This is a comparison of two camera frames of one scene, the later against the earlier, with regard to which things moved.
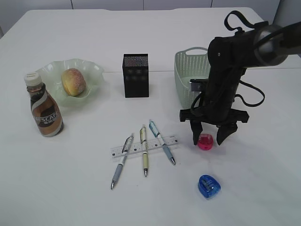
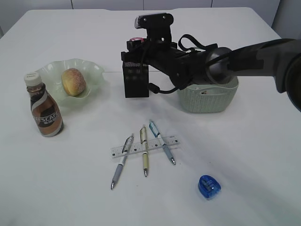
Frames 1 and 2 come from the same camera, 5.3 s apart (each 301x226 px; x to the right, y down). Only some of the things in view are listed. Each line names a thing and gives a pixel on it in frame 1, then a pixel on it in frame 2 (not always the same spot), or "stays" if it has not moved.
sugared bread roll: x=74 y=82 stays
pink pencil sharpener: x=205 y=141 to x=137 y=38
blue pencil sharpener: x=208 y=186 stays
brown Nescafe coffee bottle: x=47 y=116 stays
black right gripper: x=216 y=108 to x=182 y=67
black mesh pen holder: x=135 y=67 stays
